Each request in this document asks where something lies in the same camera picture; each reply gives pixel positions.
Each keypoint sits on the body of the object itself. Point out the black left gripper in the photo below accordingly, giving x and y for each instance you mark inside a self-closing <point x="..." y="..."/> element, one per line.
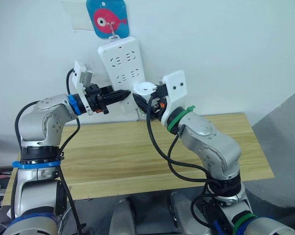
<point x="94" y="98"/>

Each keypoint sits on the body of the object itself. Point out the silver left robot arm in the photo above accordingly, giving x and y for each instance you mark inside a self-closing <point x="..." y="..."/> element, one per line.
<point x="39" y="117"/>

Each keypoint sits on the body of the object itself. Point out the blue fish wall hook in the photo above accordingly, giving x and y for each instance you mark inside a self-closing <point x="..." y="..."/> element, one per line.
<point x="105" y="14"/>

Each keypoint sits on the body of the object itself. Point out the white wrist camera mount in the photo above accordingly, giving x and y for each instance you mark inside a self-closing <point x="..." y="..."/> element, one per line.
<point x="176" y="90"/>
<point x="77" y="73"/>

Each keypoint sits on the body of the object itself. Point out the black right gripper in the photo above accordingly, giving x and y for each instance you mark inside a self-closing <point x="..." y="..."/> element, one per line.
<point x="159" y="100"/>

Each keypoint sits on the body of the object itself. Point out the white mosquito repellent heater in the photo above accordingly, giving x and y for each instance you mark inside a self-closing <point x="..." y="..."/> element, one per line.
<point x="143" y="89"/>

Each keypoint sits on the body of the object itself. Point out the clear tape sheet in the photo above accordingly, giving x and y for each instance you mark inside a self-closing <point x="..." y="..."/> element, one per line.
<point x="74" y="17"/>

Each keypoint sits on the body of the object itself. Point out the green wrist zip tie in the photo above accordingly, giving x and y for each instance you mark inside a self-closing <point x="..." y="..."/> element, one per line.
<point x="179" y="117"/>

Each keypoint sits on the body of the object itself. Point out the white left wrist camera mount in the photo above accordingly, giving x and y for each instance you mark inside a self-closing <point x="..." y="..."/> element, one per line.
<point x="77" y="73"/>

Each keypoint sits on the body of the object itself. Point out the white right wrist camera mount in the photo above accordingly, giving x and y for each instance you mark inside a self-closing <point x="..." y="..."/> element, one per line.
<point x="176" y="90"/>

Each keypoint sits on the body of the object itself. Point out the white power strip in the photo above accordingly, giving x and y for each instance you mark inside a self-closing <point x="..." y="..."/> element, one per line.
<point x="122" y="66"/>

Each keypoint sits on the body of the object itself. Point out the blue wrist band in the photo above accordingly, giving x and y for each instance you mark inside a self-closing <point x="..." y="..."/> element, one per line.
<point x="72" y="104"/>

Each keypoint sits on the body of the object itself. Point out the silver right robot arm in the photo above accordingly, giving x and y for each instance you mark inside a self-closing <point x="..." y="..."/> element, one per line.
<point x="206" y="137"/>

